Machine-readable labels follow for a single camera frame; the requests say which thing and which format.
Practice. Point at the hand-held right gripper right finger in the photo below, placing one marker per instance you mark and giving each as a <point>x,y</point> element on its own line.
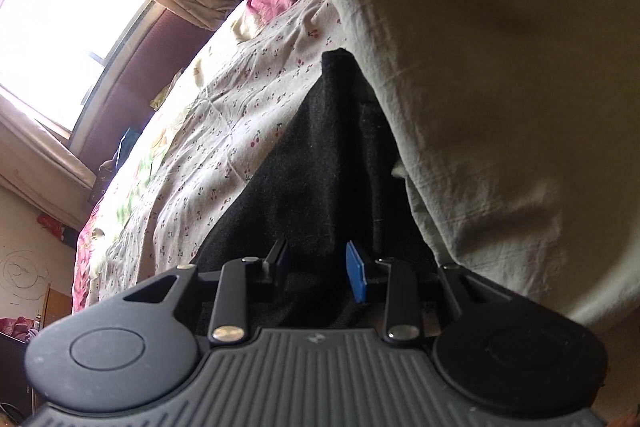
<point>356,272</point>

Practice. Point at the bed with cherry print sheet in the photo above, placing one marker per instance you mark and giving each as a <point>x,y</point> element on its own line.
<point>131,187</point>

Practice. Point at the pale green cloth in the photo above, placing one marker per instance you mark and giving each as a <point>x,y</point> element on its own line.
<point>490,82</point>

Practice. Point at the red wall decoration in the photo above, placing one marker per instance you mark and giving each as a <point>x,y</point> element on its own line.
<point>55,229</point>

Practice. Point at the window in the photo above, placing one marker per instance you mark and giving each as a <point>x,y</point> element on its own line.
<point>60,7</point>

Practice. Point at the pink cloth cover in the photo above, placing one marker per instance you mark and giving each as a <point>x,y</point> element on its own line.
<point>17,327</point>

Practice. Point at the dark blue bag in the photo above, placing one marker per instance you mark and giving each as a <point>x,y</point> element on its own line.
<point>131,147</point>

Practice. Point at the maroon window seat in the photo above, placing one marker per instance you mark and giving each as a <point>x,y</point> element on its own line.
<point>145,67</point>

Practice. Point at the yellow-green cloth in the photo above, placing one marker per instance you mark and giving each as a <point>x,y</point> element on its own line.
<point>167,89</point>

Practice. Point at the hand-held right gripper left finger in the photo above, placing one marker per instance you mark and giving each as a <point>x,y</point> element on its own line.
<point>278,267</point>

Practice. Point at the black pants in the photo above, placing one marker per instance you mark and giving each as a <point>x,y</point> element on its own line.
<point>310,157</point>

